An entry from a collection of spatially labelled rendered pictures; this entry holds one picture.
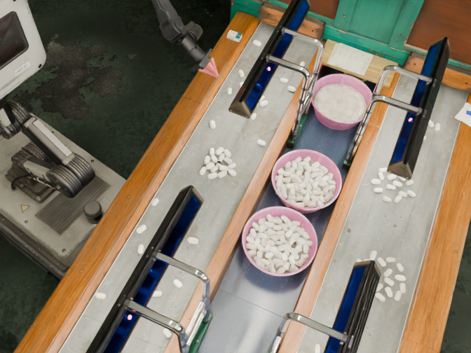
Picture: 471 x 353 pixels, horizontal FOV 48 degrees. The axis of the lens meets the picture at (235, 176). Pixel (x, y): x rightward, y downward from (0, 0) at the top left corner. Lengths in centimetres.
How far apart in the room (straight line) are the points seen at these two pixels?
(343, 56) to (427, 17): 38
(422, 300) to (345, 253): 29
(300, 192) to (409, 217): 41
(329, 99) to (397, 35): 39
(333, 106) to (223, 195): 65
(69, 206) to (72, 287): 56
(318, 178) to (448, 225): 50
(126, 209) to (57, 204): 48
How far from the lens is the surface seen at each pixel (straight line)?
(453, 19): 233
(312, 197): 201
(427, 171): 221
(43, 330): 183
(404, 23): 236
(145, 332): 180
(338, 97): 233
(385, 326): 188
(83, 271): 187
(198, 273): 144
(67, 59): 352
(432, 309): 193
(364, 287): 149
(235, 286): 190
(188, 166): 205
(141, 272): 146
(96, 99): 326
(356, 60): 243
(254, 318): 187
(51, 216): 232
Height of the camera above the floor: 246
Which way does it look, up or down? 58 degrees down
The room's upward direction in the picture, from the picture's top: 5 degrees clockwise
